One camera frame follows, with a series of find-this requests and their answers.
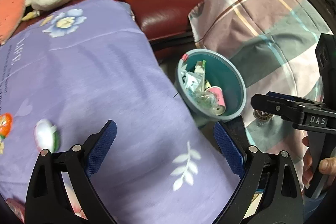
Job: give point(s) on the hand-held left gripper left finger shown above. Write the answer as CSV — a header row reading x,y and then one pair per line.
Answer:
x,y
101,148

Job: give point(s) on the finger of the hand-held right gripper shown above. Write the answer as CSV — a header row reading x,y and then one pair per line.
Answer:
x,y
286,96
273,106

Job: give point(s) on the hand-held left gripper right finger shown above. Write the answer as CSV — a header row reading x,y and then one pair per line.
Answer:
x,y
229,150

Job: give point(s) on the blue trash bin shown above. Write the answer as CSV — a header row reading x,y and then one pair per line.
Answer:
x,y
231,82

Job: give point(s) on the person's right hand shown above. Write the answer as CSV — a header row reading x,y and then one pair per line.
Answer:
x,y
328,166

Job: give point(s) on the pink paper cup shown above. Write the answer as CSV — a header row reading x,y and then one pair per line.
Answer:
x,y
219,98

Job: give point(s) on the clear plastic bottle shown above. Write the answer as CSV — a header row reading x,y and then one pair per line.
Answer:
x,y
203,101

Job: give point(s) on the plaid blanket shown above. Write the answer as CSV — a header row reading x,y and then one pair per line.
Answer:
x,y
275,29

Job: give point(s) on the white sachet packet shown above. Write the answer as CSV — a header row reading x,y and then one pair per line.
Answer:
x,y
191,82

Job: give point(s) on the purple floral blanket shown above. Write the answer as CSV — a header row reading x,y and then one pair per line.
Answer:
x,y
92,69

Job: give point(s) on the white green small carton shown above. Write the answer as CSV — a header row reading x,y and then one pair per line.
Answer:
x,y
200,69

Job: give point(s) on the red white wrapper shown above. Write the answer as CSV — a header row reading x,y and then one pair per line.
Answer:
x,y
185,58

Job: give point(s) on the maroon leather sofa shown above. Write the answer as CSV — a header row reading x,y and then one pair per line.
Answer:
x,y
162,8

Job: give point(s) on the pink carrot plush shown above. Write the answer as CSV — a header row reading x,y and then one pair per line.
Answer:
x,y
11,3

